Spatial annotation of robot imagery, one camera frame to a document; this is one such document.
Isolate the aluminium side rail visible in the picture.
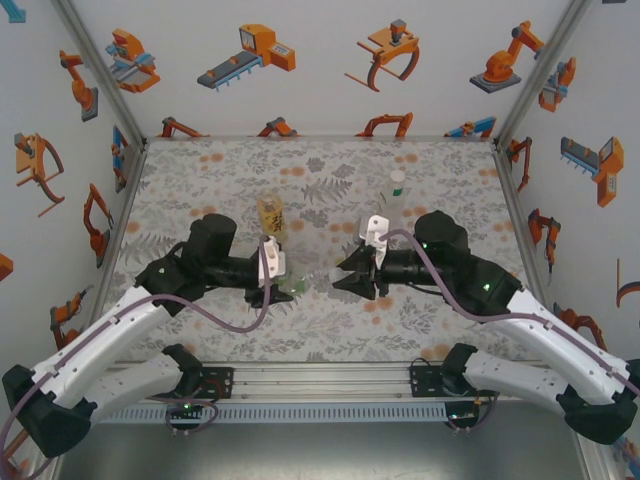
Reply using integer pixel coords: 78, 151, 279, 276
79, 139, 151, 346
492, 139, 556, 311

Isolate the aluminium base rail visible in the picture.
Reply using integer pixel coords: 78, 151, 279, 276
107, 360, 551, 401

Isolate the yellow tea bottle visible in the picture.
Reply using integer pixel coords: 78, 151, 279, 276
256, 189, 289, 246

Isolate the tall clear bottle green label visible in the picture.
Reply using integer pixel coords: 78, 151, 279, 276
377, 169, 412, 226

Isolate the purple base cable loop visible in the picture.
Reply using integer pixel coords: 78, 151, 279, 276
447, 392, 501, 435
147, 392, 219, 437

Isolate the grey floral table mat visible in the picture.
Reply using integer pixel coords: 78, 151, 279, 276
74, 137, 559, 365

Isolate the slotted grey cable duct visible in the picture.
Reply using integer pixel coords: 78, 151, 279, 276
99, 402, 481, 426

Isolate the aluminium corner post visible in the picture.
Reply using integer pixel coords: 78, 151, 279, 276
52, 0, 149, 149
492, 0, 596, 151

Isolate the aluminium back rail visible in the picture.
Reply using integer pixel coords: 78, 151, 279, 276
143, 132, 499, 145

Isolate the aluminium front post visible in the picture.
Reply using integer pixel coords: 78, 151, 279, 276
574, 434, 621, 480
29, 452, 74, 480

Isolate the short clear green bottle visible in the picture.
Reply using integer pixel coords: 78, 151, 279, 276
277, 262, 314, 296

